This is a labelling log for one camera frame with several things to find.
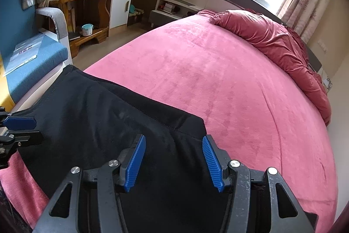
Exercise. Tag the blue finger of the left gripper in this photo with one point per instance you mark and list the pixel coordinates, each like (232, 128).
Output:
(13, 122)

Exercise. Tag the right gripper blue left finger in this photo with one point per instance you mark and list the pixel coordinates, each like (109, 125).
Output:
(91, 198)

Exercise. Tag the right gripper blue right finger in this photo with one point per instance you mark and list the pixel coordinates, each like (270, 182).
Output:
(258, 201)

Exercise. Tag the black embroidered pants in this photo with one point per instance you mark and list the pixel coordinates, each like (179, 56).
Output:
(87, 121)

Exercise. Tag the blue cushioned armchair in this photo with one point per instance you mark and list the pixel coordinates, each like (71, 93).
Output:
(22, 87)

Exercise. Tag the clear plastic document sleeve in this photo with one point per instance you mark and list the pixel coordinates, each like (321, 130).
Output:
(24, 52)

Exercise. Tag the pink bed sheet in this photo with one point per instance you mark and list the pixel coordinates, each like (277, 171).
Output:
(251, 107)

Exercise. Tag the small teal white pot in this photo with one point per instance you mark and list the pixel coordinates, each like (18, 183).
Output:
(87, 30)

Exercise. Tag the wooden desk with white cabinet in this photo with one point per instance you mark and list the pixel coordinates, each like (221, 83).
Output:
(108, 17)

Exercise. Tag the crumpled dark pink duvet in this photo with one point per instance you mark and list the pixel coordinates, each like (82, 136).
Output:
(281, 45)

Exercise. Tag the white bedside table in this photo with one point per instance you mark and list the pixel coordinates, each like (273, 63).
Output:
(167, 11)

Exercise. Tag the dark grey headboard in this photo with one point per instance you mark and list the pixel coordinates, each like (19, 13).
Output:
(256, 7)

